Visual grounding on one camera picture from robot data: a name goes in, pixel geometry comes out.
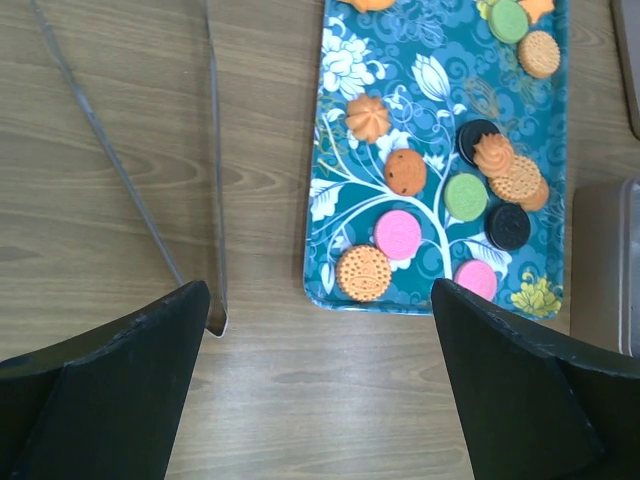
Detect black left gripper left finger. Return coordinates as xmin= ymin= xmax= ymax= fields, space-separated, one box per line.
xmin=1 ymin=281 xmax=210 ymax=479

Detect orange dotted round cookie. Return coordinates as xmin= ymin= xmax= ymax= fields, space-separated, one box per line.
xmin=336 ymin=245 xmax=392 ymax=302

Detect pink sandwich cookie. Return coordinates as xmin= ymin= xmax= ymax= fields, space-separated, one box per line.
xmin=373 ymin=210 xmax=422 ymax=261
xmin=454 ymin=259 xmax=498 ymax=301

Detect orange fish cookie left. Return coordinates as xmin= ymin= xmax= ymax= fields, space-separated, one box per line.
xmin=340 ymin=0 xmax=395 ymax=13

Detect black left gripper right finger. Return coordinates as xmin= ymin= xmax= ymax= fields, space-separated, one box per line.
xmin=431 ymin=279 xmax=639 ymax=479

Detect green sandwich cookie top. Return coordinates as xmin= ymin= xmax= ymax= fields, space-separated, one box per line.
xmin=488 ymin=0 xmax=529 ymax=44

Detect green sandwich cookie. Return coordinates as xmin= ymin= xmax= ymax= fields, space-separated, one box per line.
xmin=444 ymin=173 xmax=488 ymax=222
xmin=488 ymin=0 xmax=529 ymax=44

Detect black sandwich cookie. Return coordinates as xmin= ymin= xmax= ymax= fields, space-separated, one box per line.
xmin=485 ymin=203 xmax=531 ymax=251
xmin=456 ymin=119 xmax=500 ymax=168

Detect tan dotted cookie top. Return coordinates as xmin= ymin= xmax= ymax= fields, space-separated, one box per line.
xmin=518 ymin=30 xmax=561 ymax=79

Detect pink sandwich cookie right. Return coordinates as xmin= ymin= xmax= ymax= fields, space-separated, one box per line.
xmin=454 ymin=259 xmax=498 ymax=301

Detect orange fish cookie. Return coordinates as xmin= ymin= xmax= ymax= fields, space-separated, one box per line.
xmin=340 ymin=0 xmax=395 ymax=13
xmin=518 ymin=0 xmax=555 ymax=25

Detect orange flower cookie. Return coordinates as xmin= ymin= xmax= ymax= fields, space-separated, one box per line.
xmin=346 ymin=94 xmax=391 ymax=144

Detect brown cookie tin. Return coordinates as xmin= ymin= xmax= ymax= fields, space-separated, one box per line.
xmin=570 ymin=177 xmax=639 ymax=358

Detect teal floral tray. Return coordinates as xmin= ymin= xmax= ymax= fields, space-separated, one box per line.
xmin=303 ymin=1 xmax=569 ymax=320

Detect brown chocolate chip cookie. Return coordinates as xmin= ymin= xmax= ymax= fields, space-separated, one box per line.
xmin=384 ymin=148 xmax=427 ymax=197

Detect tan dotted round cookie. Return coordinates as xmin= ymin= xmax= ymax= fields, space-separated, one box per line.
xmin=489 ymin=155 xmax=542 ymax=203

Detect steel serving tongs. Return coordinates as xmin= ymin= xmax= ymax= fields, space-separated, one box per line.
xmin=29 ymin=0 xmax=229 ymax=338

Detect pink sandwich cookie left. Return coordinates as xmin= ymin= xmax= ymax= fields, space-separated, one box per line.
xmin=373 ymin=210 xmax=422 ymax=261

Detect tan swirl cookie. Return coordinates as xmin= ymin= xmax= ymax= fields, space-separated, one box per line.
xmin=520 ymin=178 xmax=550 ymax=212

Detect orange swirl cookie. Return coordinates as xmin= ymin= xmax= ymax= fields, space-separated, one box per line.
xmin=473 ymin=133 xmax=515 ymax=178

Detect orange fish cookie right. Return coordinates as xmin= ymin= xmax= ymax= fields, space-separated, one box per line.
xmin=518 ymin=0 xmax=555 ymax=25

